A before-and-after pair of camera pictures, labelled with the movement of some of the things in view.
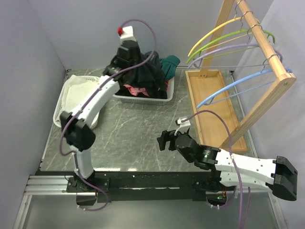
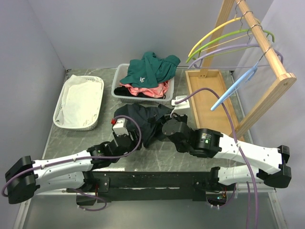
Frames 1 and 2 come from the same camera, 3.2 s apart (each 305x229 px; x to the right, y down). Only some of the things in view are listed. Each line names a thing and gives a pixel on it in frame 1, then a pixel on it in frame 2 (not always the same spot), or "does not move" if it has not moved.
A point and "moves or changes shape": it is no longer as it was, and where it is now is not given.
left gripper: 140,60 → 135,142
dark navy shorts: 150,76 → 143,115
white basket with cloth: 76,88 does not move
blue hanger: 289,70 moves or changes shape
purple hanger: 229,49 does not move
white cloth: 76,89 does not move
